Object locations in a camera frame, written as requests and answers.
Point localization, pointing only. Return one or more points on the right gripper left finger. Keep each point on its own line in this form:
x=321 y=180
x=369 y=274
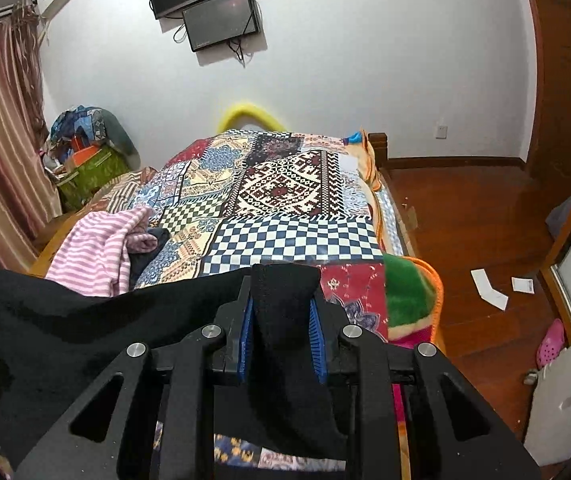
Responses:
x=230 y=362

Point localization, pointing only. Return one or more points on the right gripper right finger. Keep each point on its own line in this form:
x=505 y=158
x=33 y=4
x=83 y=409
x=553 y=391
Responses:
x=326 y=322

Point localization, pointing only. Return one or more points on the black pants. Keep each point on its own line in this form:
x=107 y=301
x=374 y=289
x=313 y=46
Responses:
x=55 y=342

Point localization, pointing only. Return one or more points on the colourful fleece blanket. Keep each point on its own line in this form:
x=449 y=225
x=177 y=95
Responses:
x=414 y=298

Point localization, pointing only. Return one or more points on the patchwork patterned bedspread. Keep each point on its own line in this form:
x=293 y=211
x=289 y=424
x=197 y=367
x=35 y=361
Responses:
x=246 y=197

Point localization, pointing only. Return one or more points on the pink striped garment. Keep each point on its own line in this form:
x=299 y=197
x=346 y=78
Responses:
x=93 y=260

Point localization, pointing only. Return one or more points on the large white paper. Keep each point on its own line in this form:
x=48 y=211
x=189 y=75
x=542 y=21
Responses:
x=486 y=290

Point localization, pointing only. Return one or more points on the yellow curved headboard pad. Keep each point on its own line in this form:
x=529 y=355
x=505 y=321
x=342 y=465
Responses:
x=256 y=114

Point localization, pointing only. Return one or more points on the green storage box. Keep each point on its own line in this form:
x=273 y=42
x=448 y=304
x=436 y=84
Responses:
x=80 y=184

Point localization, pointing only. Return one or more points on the small white paper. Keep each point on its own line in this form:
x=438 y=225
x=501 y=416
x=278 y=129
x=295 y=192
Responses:
x=523 y=285

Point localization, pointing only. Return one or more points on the pink croc shoe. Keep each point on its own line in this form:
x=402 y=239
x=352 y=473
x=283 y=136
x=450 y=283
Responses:
x=551 y=345

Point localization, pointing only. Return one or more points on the white rolling cabinet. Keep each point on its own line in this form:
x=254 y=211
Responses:
x=548 y=433

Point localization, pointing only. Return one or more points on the pile of clothes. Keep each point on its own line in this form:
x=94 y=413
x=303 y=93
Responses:
x=91 y=126

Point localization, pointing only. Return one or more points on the striped pink curtain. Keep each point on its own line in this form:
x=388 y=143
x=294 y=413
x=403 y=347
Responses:
x=28 y=198

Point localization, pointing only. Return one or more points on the wooden bed frame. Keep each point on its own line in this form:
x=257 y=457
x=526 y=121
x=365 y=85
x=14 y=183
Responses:
x=398 y=235

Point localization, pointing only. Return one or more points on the white wall socket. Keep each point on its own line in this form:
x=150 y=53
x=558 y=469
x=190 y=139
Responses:
x=441 y=132

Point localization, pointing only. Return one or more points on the small wall monitor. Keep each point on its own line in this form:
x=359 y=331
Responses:
x=212 y=22

